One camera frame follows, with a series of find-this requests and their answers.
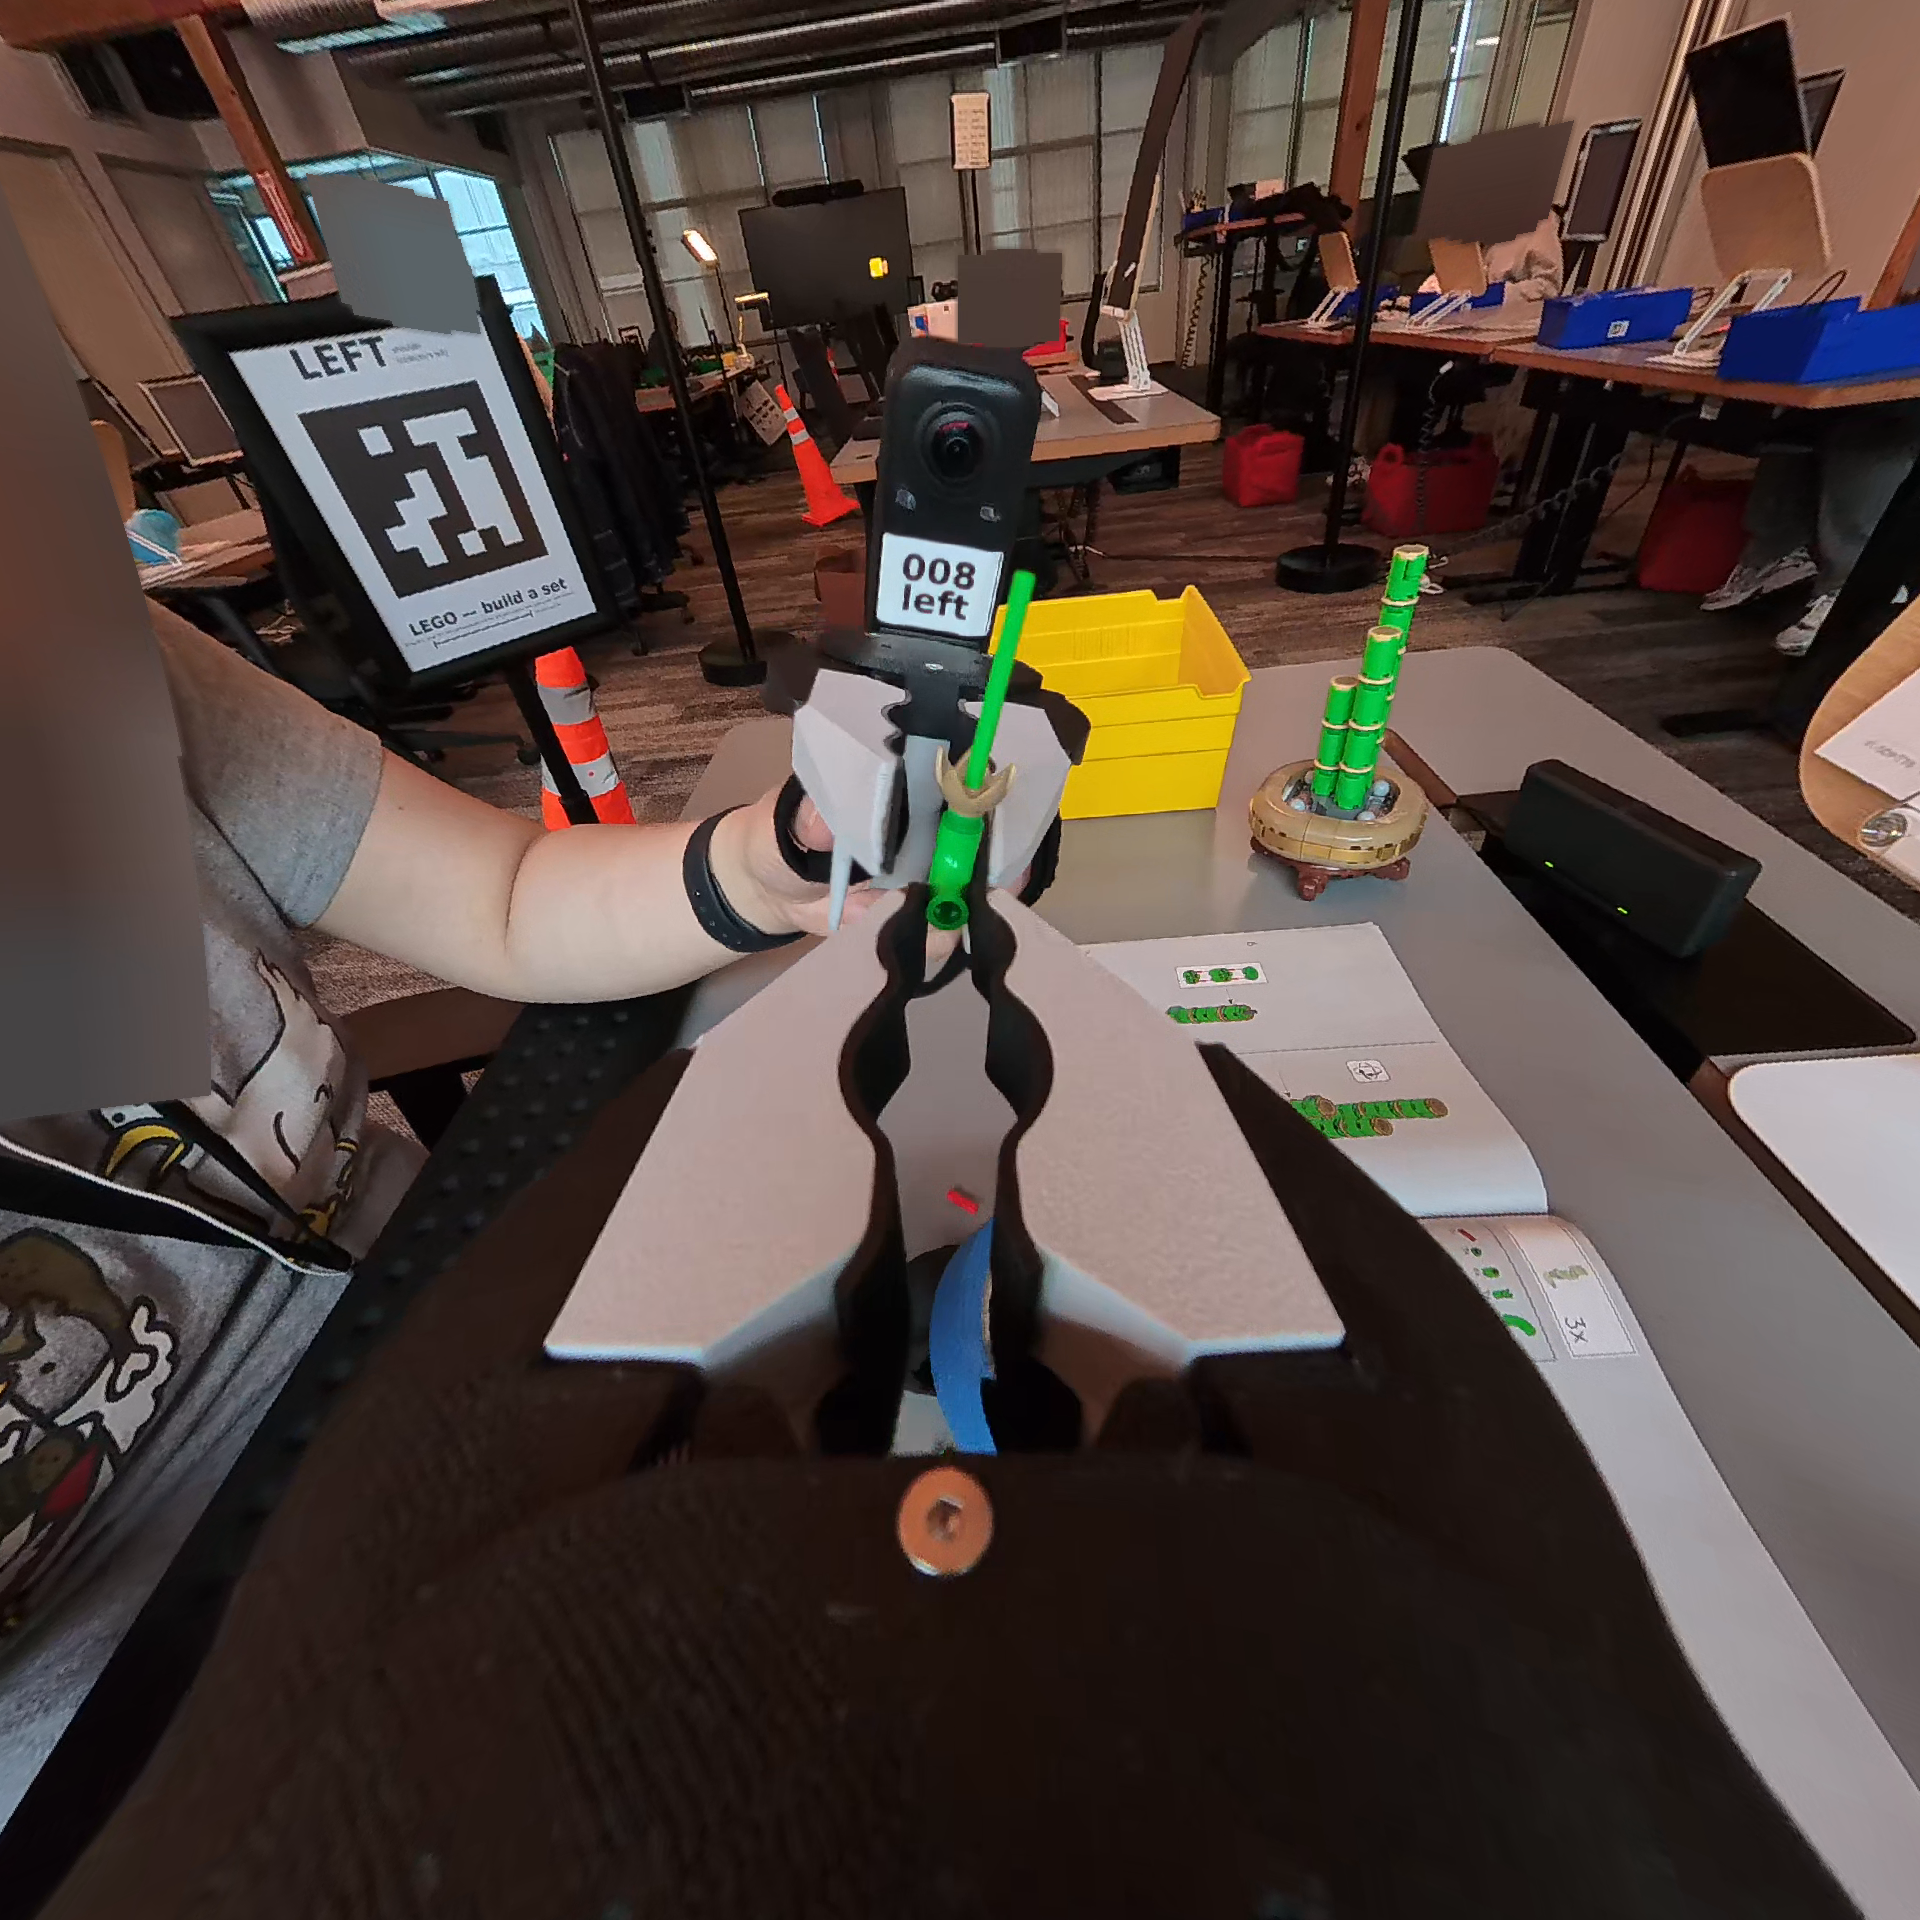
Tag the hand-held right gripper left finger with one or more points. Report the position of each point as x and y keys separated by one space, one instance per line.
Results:
x=705 y=1200

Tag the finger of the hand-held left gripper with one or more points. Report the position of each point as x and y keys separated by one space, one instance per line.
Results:
x=848 y=765
x=1026 y=780

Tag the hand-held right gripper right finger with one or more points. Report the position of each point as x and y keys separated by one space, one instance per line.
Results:
x=1171 y=1200

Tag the green lego stem assembly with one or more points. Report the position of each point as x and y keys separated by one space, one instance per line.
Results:
x=950 y=862

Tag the person's left forearm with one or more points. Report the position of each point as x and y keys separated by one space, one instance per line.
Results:
x=525 y=901

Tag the lego instruction booklet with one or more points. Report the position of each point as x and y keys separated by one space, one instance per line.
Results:
x=1320 y=1021

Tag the lego bamboo pot model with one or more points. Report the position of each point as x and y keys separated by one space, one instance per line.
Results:
x=1335 y=818

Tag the person's left hand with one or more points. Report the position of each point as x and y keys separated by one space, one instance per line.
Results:
x=795 y=901

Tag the orange traffic cone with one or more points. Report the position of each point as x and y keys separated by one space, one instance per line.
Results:
x=818 y=481
x=586 y=751

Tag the yellow plastic bin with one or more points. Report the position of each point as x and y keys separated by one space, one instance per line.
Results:
x=1155 y=704

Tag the black smart wristband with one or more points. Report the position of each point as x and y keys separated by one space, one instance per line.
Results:
x=710 y=893

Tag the black round object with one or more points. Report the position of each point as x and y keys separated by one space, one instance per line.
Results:
x=918 y=1320

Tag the blue masking tape roll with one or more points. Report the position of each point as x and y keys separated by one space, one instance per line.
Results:
x=961 y=1349

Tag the red plastic container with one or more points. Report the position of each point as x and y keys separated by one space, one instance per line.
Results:
x=1691 y=537
x=1434 y=493
x=1263 y=470

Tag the black pole stand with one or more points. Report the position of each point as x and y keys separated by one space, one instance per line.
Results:
x=1329 y=567
x=661 y=330

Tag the black framed marker sign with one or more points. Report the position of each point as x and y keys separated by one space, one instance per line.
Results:
x=421 y=495

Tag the black rectangular device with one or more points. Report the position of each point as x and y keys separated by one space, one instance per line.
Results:
x=1622 y=856

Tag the white stand base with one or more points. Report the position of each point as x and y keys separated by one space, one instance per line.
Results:
x=1829 y=1156

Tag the blue plastic bin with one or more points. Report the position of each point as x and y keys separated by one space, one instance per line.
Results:
x=1816 y=346
x=1611 y=319

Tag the wooden instruction board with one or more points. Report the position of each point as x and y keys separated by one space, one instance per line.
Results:
x=1838 y=751

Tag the tablet on wooden stand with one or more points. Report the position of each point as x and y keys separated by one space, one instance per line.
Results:
x=1762 y=196

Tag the printed instruction sheet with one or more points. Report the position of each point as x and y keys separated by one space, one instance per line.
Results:
x=1894 y=743

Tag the black wall monitor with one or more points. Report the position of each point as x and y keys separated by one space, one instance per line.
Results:
x=809 y=254

